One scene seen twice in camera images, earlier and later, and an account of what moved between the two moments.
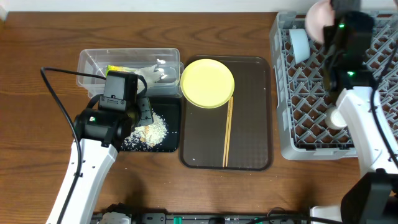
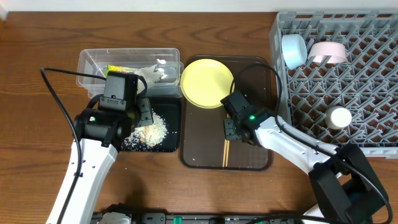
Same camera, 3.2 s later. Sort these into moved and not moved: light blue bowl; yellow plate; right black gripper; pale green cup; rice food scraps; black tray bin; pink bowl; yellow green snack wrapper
Moved: pink bowl; light blue bowl; right black gripper
Not moved: yellow plate; yellow green snack wrapper; pale green cup; black tray bin; rice food scraps
